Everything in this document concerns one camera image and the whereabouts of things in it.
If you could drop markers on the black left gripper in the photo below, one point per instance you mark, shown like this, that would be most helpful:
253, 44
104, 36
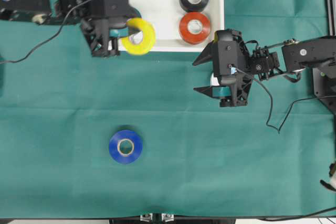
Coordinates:
103, 23

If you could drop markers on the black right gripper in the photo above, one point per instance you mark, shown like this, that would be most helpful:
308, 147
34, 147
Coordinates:
230, 60

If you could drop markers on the yellow tape roll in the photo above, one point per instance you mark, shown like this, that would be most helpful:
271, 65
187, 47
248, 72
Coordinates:
142, 41

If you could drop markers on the red tape roll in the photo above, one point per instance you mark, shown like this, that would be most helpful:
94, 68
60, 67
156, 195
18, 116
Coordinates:
194, 27

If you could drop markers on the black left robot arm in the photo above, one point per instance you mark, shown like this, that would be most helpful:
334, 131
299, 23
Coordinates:
45, 12

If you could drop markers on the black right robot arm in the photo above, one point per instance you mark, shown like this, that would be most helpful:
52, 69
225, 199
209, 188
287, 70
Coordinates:
317, 54

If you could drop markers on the white tape roll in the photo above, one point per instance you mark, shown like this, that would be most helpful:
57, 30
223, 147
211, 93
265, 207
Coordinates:
214, 81

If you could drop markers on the white plastic case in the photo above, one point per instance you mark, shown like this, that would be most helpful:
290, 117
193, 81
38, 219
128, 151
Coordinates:
165, 16

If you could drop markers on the blue tape roll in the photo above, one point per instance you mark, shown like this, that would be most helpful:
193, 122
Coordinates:
125, 146

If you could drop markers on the green table cloth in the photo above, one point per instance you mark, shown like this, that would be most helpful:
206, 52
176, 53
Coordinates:
60, 107

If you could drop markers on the black aluminium frame rail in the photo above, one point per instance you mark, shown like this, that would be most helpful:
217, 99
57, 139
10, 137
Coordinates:
330, 4

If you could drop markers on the silver table bracket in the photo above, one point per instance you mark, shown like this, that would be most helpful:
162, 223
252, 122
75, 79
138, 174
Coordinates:
146, 217
165, 217

